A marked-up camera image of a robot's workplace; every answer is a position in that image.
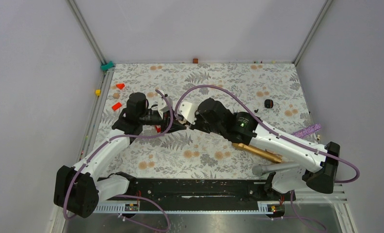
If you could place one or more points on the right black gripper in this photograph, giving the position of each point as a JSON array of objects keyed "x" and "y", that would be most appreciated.
[{"x": 196, "y": 125}]

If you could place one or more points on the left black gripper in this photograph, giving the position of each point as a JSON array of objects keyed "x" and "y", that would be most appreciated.
[{"x": 175, "y": 125}]

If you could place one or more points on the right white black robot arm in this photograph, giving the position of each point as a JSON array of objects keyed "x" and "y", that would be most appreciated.
[{"x": 310, "y": 167}]

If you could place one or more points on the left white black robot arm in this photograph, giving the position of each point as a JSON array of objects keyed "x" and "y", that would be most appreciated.
[{"x": 78, "y": 189}]

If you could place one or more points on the black earbud case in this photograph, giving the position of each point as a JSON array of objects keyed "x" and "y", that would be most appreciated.
[{"x": 268, "y": 103}]

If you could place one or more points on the red box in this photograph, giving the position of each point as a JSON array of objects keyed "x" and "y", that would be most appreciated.
[{"x": 158, "y": 128}]

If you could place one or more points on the gold microphone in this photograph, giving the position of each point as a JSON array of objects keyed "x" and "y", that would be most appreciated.
[{"x": 262, "y": 153}]

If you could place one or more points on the floral table mat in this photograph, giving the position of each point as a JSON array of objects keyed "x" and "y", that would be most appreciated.
[{"x": 194, "y": 154}]

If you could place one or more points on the red flat block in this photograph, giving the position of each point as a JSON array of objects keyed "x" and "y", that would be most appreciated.
[{"x": 116, "y": 106}]

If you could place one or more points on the red triangular block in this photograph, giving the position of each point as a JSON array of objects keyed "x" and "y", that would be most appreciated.
[{"x": 120, "y": 85}]

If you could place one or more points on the grey microphone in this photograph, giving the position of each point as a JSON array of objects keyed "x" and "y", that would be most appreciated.
[{"x": 259, "y": 170}]

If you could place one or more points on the purple glitter microphone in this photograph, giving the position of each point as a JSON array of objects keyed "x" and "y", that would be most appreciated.
[{"x": 305, "y": 132}]

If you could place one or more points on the teal block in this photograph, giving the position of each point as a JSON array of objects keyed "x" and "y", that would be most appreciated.
[{"x": 107, "y": 66}]

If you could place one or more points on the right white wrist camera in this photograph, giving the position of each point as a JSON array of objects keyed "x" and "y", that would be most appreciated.
[{"x": 188, "y": 111}]

